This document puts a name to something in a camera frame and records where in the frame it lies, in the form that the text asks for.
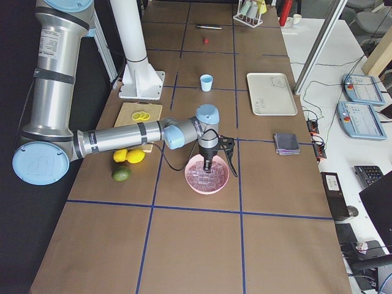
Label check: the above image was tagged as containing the black keyboard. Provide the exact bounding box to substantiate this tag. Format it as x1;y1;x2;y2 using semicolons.
354;165;383;187

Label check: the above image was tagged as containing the wooden cutting board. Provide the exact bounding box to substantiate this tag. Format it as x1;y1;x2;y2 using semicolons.
113;102;164;153

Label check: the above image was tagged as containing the yellow lemon upper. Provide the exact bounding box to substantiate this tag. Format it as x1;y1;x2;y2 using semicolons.
126;149;145;164

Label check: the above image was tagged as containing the red cylinder object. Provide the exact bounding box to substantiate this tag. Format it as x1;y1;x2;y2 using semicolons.
279;0;293;27

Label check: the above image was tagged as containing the light blue cup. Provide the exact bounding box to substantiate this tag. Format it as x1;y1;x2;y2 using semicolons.
200;74;213;92

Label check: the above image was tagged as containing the green avocado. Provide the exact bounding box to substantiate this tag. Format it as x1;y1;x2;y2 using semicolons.
111;166;132;182

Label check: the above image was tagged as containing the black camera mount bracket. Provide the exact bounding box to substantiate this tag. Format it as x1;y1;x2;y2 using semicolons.
219;135;238;177

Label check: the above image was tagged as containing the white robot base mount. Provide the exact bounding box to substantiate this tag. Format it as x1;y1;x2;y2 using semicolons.
110;0;165;100

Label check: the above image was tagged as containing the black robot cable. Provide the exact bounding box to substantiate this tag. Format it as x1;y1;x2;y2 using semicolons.
153;129;221;172

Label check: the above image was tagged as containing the pile of clear ice cubes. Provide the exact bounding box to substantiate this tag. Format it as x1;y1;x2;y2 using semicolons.
186;160;226;191

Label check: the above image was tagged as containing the yellow lemon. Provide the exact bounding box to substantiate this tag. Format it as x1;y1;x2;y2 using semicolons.
126;149;145;164
113;149;128;163

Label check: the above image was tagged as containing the yellow lemon lower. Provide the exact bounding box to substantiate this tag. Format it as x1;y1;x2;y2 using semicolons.
113;149;128;163

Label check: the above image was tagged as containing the teach pendant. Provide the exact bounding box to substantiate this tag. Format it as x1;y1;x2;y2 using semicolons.
337;102;387;140
342;73;385;107

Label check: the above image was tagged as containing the cream bear tray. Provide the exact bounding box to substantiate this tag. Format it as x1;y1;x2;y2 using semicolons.
246;73;298;116

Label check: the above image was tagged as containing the power strip orange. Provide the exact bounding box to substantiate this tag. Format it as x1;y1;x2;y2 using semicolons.
306;119;326;162

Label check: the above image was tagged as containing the lemon slices stack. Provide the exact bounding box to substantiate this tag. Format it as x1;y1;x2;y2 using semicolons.
131;111;151;121

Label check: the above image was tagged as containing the pink bowl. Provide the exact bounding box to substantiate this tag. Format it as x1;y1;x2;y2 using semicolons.
184;154;230;195

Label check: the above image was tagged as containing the teach pendant near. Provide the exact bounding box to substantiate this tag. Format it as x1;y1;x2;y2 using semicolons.
337;102;387;140

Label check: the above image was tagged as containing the teach pendant far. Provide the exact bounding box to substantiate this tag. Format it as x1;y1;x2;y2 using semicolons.
342;73;385;107

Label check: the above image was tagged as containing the metal cup rack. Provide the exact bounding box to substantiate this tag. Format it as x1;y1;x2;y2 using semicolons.
233;0;267;28

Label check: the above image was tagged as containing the grey folded cloth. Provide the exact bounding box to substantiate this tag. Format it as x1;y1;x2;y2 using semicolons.
274;133;300;155

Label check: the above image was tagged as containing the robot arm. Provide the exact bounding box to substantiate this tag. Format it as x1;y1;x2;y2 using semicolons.
12;1;221;186

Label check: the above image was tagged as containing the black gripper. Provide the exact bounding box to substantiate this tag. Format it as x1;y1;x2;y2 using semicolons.
198;146;219;173

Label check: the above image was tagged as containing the black laptop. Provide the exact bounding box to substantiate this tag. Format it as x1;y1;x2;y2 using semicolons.
360;172;392;246

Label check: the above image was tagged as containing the aluminium frame post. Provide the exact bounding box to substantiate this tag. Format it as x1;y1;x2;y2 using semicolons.
294;0;347;95

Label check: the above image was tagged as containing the black box device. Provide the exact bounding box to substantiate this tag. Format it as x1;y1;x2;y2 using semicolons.
320;172;349;221

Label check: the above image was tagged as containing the black computer mouse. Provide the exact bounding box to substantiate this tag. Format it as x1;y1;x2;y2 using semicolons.
347;205;359;217

